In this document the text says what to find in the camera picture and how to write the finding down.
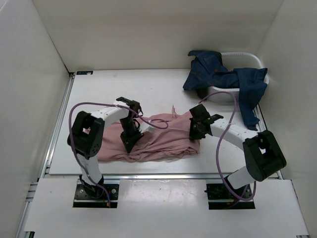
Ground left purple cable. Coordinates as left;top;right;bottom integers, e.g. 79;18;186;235
68;101;169;201

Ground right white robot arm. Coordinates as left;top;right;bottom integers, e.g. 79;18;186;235
189;104;287;200

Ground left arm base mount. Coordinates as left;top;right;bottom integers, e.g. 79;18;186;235
73;178;119;208

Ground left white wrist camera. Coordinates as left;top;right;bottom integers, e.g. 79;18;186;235
139;121;155;133

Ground aluminium front rail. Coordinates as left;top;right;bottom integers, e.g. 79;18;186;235
25;173;221;202

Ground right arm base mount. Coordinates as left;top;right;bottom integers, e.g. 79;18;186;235
205;183;255;210

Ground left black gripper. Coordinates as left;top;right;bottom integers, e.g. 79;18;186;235
119;117;143;153

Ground dark blue jeans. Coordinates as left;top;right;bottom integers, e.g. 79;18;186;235
183;50;267;131

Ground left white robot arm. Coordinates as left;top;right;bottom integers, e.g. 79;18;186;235
67;97;144;199

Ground pink trousers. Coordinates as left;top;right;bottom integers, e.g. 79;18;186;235
97;108;200;163

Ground aluminium left rail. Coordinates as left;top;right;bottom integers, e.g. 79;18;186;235
37;72;75;181

